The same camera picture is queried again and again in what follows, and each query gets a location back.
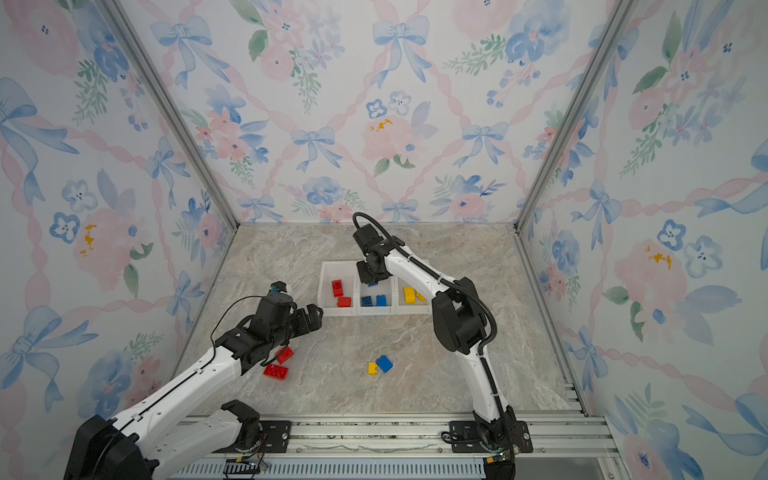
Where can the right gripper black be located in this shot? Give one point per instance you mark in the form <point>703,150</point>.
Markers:
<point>361,267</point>

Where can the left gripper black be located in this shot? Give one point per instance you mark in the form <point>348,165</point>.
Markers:
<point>305,324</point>

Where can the red rounded lego brick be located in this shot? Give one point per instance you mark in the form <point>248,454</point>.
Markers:
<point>337,288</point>

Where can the yellow rounded lego brick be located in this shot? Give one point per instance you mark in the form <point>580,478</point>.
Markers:
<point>409,295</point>

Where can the blue lego brick small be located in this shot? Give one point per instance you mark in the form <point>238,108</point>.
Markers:
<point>384,364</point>

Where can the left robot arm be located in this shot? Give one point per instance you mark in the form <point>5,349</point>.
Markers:
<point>146,441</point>

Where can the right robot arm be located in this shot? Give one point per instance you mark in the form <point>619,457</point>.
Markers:
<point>462,323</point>

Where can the middle white bin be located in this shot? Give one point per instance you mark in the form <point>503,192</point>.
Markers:
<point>383,288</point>

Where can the white bin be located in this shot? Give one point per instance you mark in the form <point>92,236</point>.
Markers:
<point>398,306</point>
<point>347,273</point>
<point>383,288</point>

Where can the right white bin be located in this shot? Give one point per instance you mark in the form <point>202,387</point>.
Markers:
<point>398,306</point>

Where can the left white bin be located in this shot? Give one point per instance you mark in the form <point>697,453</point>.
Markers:
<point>347,273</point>

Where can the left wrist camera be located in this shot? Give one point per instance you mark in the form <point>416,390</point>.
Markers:
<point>279,287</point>

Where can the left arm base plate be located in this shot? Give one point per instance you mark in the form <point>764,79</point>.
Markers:
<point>271,436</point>

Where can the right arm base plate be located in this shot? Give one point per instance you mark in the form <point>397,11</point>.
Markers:
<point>487,438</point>

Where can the aluminium rail frame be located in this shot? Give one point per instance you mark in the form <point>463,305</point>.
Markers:
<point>566,444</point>

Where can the right corner aluminium post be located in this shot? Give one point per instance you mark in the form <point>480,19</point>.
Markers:
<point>614,29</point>

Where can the corner aluminium post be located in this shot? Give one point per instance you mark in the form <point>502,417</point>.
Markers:
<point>117,19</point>
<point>614,29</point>

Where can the left corner aluminium post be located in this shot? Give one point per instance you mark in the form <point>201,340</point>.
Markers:
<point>117,19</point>

